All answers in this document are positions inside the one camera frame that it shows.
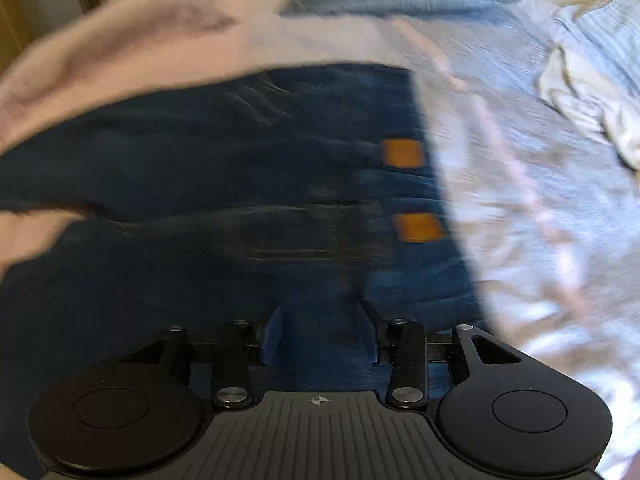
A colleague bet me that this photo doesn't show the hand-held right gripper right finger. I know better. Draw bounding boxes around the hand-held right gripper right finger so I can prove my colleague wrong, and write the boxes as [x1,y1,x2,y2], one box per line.
[359,301,523,408]

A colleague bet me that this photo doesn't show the cream cloth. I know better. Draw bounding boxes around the cream cloth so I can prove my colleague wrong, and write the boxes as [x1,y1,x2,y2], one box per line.
[537,42,640,171]

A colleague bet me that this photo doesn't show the blue denim jeans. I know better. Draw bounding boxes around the blue denim jeans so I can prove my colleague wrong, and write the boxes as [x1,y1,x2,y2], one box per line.
[0,62,493,480]

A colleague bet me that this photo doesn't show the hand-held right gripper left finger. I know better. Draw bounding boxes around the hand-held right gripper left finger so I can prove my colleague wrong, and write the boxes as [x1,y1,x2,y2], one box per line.
[120,305,287,409]

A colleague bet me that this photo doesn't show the pink blanket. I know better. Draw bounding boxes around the pink blanket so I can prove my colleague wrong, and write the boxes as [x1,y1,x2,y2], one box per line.
[0,0,416,273]

